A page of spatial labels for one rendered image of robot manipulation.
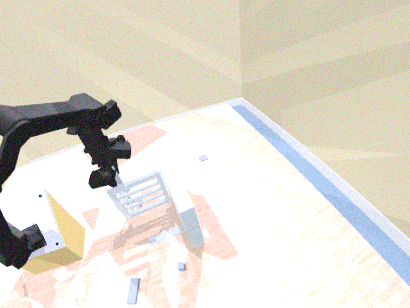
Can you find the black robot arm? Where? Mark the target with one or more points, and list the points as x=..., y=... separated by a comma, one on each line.
x=83, y=116

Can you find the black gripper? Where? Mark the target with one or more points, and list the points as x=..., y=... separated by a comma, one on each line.
x=105, y=175

